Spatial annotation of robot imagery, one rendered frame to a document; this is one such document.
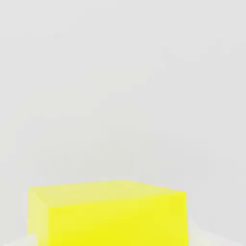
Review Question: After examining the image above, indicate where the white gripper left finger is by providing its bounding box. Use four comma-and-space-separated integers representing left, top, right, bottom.
2, 233, 39, 246

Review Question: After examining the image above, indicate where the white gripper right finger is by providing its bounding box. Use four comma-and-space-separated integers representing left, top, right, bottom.
187, 218, 234, 246

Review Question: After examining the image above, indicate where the small yellow cube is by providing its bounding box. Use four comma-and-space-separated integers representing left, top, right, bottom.
27, 180, 190, 246

